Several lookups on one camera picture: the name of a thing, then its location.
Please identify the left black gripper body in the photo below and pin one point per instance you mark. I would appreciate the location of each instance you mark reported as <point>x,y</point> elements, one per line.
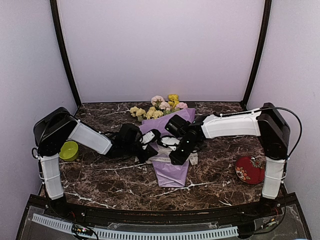
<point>129,148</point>

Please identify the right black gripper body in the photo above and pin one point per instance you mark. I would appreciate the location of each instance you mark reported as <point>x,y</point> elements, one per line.
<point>188,147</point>

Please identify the pink purple wrapping paper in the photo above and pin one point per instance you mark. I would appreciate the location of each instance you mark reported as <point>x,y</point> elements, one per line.
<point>167,174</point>

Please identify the yellow fuzzy poppy stem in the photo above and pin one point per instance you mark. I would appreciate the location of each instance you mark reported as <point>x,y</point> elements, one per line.
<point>173,100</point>

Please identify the pink rose flower stem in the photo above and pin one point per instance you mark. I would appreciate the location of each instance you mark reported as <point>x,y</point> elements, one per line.
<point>161,104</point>

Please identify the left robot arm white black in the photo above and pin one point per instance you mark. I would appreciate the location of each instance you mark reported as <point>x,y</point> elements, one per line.
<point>60,127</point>

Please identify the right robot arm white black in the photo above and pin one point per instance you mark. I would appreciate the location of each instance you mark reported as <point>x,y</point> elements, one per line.
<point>265,123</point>

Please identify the lime green bowl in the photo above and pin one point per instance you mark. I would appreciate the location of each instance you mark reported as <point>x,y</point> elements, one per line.
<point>69,151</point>

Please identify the red floral dish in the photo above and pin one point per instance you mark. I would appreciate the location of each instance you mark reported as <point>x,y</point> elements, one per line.
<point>250,170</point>

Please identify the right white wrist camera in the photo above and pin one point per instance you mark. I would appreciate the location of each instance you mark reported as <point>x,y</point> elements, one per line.
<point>169,141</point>

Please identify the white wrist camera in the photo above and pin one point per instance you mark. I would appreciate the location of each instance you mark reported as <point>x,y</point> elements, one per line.
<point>169,141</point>
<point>150,137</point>

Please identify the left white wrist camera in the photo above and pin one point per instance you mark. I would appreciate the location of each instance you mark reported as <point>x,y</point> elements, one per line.
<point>150,137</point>

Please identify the black front table rail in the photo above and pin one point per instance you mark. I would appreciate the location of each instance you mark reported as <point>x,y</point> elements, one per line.
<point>103,216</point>

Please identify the white slotted cable duct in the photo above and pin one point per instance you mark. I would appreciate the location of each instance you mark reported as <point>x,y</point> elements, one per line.
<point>136,232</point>

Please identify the right black frame post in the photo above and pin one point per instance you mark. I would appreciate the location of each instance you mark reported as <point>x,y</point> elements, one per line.
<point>258,53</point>

